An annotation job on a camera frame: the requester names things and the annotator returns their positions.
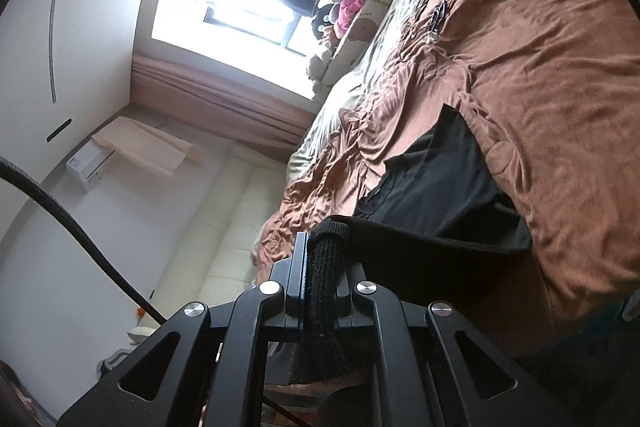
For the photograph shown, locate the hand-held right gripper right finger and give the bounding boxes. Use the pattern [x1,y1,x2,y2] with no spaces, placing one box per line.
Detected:
[337,257,576,427]

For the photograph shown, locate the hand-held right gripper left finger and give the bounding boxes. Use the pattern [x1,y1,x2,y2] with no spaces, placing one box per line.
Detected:
[57,232,307,427]

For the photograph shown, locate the black sweatshirt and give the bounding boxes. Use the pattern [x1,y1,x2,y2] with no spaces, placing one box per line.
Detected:
[287,103,533,373]

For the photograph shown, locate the cream padded headboard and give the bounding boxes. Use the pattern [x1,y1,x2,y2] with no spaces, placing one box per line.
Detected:
[197,147,306,323]

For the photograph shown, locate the cream rounded object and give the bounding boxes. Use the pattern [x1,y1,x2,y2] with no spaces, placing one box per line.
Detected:
[125,327,156,348]

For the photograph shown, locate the pink curtain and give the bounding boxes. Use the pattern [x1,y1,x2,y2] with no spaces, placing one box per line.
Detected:
[129,54,321,160]

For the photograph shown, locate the beige cloth cover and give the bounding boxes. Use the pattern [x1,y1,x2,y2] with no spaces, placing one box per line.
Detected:
[90,116,205,180]

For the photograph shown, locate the white air conditioner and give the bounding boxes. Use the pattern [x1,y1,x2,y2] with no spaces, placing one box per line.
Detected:
[65,142,116,192]

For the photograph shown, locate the patterned cream pillow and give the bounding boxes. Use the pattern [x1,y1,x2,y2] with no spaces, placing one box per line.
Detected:
[320,0,406,88]

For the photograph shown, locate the pile of plush toys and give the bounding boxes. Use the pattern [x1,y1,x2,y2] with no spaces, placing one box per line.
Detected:
[306,0,401,82]

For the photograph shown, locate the brown blanket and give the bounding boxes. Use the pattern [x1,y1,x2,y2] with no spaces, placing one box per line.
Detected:
[250,0,640,358]

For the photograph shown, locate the black braided cable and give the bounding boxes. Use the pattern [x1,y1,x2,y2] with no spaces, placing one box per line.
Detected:
[0,157,168,325]

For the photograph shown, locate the black cables with charger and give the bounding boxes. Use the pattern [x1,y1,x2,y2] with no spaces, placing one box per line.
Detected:
[400,0,456,58]

